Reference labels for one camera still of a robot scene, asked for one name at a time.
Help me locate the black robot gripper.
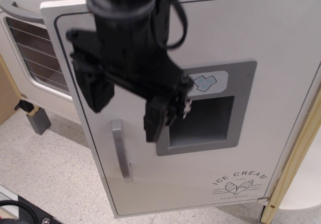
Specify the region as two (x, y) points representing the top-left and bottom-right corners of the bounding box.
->
(66, 0), (192, 142)

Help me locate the white toy fridge door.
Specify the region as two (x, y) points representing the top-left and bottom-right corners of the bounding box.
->
(40, 0), (320, 218)

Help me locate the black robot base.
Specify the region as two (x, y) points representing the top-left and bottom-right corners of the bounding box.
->
(1, 194), (63, 223)

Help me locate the grey cabinet leg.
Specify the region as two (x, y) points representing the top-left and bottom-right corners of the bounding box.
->
(27, 108), (51, 135)

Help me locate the white toy oven door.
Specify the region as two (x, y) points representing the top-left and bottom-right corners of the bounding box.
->
(1, 0), (80, 123)

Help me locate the grey fridge door handle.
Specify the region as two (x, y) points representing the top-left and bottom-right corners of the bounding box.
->
(111, 119), (133, 183)

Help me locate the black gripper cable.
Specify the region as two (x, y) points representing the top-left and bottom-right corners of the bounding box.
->
(86, 0), (188, 51)

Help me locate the grey oven door handle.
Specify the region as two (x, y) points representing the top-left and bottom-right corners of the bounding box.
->
(1, 0), (44, 24)

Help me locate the wooden cabinet side post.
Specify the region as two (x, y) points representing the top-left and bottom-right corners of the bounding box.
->
(260, 88), (320, 223)

